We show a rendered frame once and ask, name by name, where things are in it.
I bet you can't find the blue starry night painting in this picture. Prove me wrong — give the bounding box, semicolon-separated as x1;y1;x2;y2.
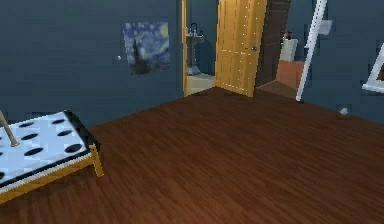
122;21;171;76

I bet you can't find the yellow wooden room door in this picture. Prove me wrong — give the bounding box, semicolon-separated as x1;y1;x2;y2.
214;0;268;98

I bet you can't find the orange-brown cabinet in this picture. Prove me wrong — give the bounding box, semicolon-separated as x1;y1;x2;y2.
275;59;306;90

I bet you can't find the white bin with dark lid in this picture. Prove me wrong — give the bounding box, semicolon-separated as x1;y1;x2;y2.
279;31;299;63

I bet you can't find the bed with black-dotted white cover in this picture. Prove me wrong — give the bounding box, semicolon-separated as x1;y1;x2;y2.
0;109;105;205

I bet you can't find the white framed window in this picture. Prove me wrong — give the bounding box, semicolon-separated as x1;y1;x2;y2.
361;42;384;94

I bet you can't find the grey pedestal sink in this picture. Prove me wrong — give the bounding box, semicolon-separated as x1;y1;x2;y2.
186;22;205;76

